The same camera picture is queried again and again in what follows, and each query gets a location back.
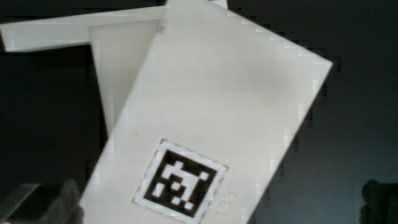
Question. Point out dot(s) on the white cabinet body box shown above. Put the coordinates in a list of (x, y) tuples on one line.
[(81, 33)]

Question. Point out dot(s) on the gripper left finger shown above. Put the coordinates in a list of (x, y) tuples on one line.
[(42, 204)]

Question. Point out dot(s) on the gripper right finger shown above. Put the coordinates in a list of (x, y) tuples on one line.
[(378, 211)]

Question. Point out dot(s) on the white cabinet top block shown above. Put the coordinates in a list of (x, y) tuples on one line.
[(222, 94)]

